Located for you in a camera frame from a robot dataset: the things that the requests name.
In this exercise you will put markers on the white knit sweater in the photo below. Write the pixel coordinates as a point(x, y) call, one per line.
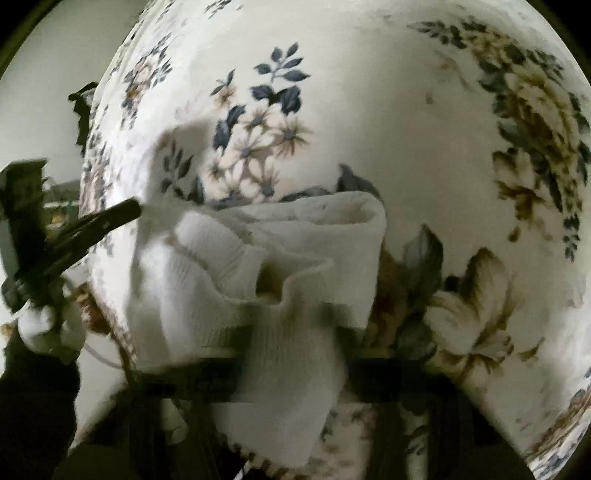
point(286, 346)

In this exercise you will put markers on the black hanging clothing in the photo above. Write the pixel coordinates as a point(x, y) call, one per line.
point(84, 115)

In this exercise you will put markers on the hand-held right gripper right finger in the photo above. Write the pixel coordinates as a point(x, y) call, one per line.
point(392, 378)

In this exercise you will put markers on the floral bed blanket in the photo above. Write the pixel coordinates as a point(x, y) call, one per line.
point(392, 138)

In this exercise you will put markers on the person's left hand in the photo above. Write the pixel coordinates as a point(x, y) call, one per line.
point(48, 330)

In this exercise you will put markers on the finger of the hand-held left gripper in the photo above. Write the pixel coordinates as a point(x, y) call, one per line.
point(111, 216)

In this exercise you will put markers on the person's left forearm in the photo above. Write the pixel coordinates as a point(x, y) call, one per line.
point(32, 415)

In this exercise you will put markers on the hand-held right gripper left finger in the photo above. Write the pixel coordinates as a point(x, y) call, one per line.
point(184, 383)

